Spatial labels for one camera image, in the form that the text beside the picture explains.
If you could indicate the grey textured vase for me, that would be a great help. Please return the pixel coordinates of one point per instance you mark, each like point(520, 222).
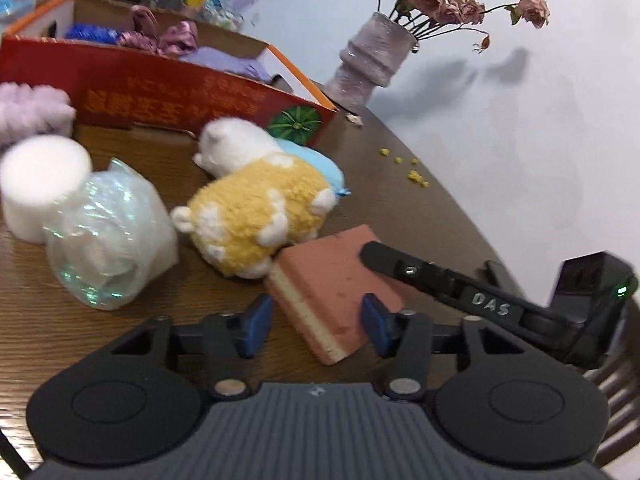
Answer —
point(369, 60)

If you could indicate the clutter pile by fridge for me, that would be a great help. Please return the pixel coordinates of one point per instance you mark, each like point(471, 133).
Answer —
point(226, 14)

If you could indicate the pink dried flowers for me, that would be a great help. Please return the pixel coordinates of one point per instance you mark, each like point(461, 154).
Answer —
point(425, 19)

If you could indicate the blue packet in box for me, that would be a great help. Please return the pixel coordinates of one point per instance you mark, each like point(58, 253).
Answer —
point(93, 33)

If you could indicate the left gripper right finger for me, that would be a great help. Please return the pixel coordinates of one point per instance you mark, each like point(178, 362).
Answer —
point(406, 339)

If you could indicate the lilac fluffy plush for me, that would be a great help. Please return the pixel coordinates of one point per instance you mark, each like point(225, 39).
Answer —
point(28, 111)

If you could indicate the yellow white plush toy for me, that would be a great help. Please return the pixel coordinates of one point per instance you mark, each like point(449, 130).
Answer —
point(260, 199)

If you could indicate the pink layered sponge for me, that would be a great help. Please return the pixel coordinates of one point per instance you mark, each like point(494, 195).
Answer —
point(319, 286)

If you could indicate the yellow petal crumbs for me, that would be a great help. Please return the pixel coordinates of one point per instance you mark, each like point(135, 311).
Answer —
point(413, 174)

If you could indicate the iridescent bundle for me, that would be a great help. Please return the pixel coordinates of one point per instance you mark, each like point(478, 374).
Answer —
point(109, 238)

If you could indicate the blue tissue pack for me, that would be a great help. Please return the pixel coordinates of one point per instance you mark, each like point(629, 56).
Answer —
point(12, 10)

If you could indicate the large white sponge block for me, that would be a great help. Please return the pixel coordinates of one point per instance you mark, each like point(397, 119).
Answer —
point(34, 174)

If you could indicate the purple satin bow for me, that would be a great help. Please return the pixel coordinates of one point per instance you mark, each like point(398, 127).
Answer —
point(144, 34)

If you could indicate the light blue plush toy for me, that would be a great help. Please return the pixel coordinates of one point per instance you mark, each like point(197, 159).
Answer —
point(329, 169)

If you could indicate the red cardboard box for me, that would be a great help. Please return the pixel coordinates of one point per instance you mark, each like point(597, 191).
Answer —
point(119, 87)

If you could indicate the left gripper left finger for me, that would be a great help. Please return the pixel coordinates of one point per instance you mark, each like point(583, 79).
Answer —
point(230, 339)

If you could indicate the lilac cloth in box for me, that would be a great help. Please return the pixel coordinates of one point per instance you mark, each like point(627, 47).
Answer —
point(226, 63)

